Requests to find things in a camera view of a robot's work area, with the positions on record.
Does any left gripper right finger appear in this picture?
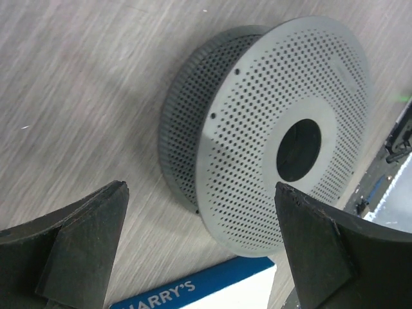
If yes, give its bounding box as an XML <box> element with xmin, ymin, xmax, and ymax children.
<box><xmin>274</xmin><ymin>182</ymin><xmax>411</xmax><ymax>308</ymax></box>

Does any grey perforated cable spool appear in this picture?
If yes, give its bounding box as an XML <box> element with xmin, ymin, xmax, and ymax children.
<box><xmin>158</xmin><ymin>16</ymin><xmax>373</xmax><ymax>258</ymax></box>

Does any razor in white box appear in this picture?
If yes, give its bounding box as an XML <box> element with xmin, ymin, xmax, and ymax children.
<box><xmin>109</xmin><ymin>257</ymin><xmax>277</xmax><ymax>309</ymax></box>

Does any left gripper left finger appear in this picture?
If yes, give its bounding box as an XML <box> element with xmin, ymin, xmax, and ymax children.
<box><xmin>1</xmin><ymin>181</ymin><xmax>129</xmax><ymax>308</ymax></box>

